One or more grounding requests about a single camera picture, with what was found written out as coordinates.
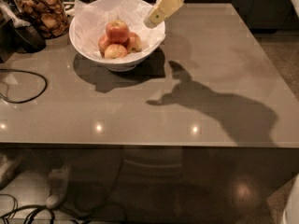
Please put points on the white paper bowl liner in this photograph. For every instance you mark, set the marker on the white paper bowl liner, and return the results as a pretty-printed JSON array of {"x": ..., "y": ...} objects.
[{"x": 90, "y": 25}]

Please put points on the glass jar of dried chips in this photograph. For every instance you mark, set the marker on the glass jar of dried chips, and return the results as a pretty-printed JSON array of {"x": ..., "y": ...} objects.
[{"x": 48, "y": 16}]

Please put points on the black kitchen appliance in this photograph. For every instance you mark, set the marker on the black kitchen appliance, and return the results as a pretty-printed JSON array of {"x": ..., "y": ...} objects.
[{"x": 16, "y": 33}]

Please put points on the white ceramic bowl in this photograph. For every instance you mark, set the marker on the white ceramic bowl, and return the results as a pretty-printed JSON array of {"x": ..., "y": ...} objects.
[{"x": 146, "y": 34}]

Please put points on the white shoe under table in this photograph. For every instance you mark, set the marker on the white shoe under table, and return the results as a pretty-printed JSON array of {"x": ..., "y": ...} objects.
[{"x": 58, "y": 180}]

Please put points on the front yellow-red apple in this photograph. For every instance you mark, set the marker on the front yellow-red apple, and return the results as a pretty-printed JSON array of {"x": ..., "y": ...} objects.
[{"x": 115, "y": 51}]

